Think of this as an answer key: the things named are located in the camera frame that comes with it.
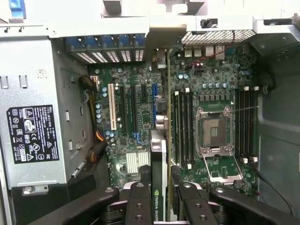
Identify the red black twisted wire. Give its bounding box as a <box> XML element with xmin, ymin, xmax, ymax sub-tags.
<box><xmin>187</xmin><ymin>30</ymin><xmax>236</xmax><ymax>68</ymax></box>

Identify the grey power supply unit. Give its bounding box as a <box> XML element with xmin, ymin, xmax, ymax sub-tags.
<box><xmin>0</xmin><ymin>25</ymin><xmax>94</xmax><ymax>191</ymax></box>

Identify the metal socket cover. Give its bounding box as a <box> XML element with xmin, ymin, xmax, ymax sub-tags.
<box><xmin>202</xmin><ymin>147</ymin><xmax>244</xmax><ymax>186</ymax></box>

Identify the black wire clip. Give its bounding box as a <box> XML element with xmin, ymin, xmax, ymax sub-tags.
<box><xmin>256</xmin><ymin>67</ymin><xmax>277</xmax><ymax>94</ymax></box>

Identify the vented metal slot cover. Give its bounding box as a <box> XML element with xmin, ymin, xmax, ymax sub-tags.
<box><xmin>70</xmin><ymin>48</ymin><xmax>97</xmax><ymax>64</ymax></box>
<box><xmin>88</xmin><ymin>46</ymin><xmax>109</xmax><ymax>64</ymax></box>
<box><xmin>103</xmin><ymin>46</ymin><xmax>120</xmax><ymax>63</ymax></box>
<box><xmin>134</xmin><ymin>45</ymin><xmax>145</xmax><ymax>62</ymax></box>
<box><xmin>119</xmin><ymin>45</ymin><xmax>132</xmax><ymax>63</ymax></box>

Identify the CPU socket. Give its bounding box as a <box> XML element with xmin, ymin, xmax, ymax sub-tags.
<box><xmin>195</xmin><ymin>105</ymin><xmax>235</xmax><ymax>159</ymax></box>

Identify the blue case latch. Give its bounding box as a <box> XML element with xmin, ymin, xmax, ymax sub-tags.
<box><xmin>8</xmin><ymin>0</ymin><xmax>27</xmax><ymax>20</ymax></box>

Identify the long black wire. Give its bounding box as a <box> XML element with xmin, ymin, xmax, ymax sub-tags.
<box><xmin>249</xmin><ymin>161</ymin><xmax>295</xmax><ymax>216</ymax></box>

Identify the silver finned heatsink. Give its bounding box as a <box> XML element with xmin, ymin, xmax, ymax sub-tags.
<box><xmin>126</xmin><ymin>151</ymin><xmax>150</xmax><ymax>175</ymax></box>

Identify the black open PC case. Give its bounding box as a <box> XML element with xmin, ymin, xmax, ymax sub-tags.
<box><xmin>0</xmin><ymin>0</ymin><xmax>300</xmax><ymax>225</ymax></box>

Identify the blue expansion slot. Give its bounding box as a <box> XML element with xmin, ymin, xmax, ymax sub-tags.
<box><xmin>151</xmin><ymin>82</ymin><xmax>158</xmax><ymax>131</ymax></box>

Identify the white expansion slot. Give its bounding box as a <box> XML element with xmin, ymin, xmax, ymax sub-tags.
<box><xmin>107</xmin><ymin>82</ymin><xmax>117</xmax><ymax>131</ymax></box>

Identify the black yellow sleeved wire bundle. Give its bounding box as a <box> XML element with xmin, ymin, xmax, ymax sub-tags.
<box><xmin>79</xmin><ymin>75</ymin><xmax>97</xmax><ymax>141</ymax></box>

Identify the long black expansion slot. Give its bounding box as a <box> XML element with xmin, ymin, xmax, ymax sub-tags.
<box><xmin>130</xmin><ymin>84</ymin><xmax>139</xmax><ymax>134</ymax></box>
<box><xmin>119</xmin><ymin>84</ymin><xmax>129</xmax><ymax>134</ymax></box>

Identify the thin metal locking lever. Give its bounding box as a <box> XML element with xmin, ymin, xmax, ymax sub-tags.
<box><xmin>231</xmin><ymin>105</ymin><xmax>260</xmax><ymax>113</ymax></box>

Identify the black plastic shroud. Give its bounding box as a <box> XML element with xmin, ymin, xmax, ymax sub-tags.
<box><xmin>10</xmin><ymin>161</ymin><xmax>99</xmax><ymax>225</ymax></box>

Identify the green motherboard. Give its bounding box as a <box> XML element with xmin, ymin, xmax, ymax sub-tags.
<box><xmin>88</xmin><ymin>44</ymin><xmax>258</xmax><ymax>204</ymax></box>

